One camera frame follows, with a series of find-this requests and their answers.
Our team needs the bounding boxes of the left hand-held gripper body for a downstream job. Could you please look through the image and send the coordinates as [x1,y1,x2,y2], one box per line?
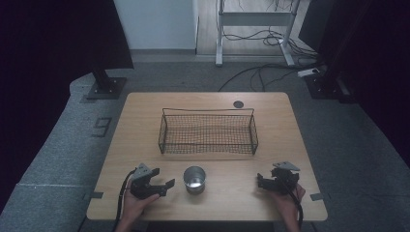
[130,162,168,200]

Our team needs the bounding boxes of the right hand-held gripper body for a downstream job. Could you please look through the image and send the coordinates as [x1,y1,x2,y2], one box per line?
[271,160,301,196]

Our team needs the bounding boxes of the person's left hand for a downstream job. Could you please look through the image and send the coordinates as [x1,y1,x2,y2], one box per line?
[121,180,161,224]

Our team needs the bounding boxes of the person's right hand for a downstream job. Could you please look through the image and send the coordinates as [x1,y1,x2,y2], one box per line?
[268,184,307,224]

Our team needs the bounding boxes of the metal cup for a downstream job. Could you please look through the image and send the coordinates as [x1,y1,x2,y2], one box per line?
[183,165,207,195]

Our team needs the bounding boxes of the dark tape floor marking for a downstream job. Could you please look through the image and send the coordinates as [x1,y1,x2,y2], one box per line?
[91,116,113,138]

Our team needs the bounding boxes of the black stand with square base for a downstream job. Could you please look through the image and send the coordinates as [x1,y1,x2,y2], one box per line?
[304,64,356,104]
[85,68,128,101]

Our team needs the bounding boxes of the white power strip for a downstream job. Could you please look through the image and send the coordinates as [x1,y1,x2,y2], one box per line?
[296,67,321,78]

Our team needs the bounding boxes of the black curtain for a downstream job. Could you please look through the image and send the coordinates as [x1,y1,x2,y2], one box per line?
[298,0,410,160]
[0,0,135,214]

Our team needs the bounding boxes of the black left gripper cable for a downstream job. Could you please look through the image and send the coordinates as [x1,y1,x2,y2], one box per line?
[112,168,138,232]

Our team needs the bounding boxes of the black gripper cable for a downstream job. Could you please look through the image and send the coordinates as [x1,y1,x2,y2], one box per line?
[279,178,305,230]
[112,168,138,232]

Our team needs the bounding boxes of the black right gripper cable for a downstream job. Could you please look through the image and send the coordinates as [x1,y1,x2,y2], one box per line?
[279,178,305,230]

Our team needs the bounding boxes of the black wire mesh basket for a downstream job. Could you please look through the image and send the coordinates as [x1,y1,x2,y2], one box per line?
[158,107,260,156]

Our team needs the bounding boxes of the long black floor cable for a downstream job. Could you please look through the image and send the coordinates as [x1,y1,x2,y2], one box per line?
[218,62,321,93]

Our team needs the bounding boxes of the tangle of black floor cables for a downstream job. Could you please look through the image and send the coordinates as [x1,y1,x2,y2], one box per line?
[221,28,319,60]

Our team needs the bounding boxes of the white desk frame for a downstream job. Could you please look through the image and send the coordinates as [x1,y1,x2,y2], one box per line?
[215,0,302,68]

